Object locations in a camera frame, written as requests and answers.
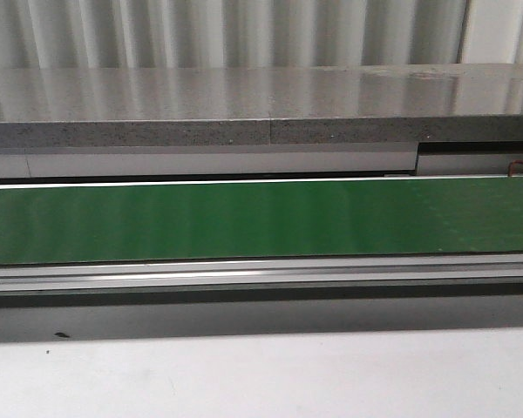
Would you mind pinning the grey stone counter slab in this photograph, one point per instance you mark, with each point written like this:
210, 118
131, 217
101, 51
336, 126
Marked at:
77, 108

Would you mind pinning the aluminium conveyor front rail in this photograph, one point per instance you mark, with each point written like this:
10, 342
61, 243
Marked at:
264, 274

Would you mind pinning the white conveyor back rail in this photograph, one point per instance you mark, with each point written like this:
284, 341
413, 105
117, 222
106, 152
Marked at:
248, 181

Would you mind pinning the green conveyor belt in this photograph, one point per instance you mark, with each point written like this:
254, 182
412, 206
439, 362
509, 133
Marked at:
227, 221

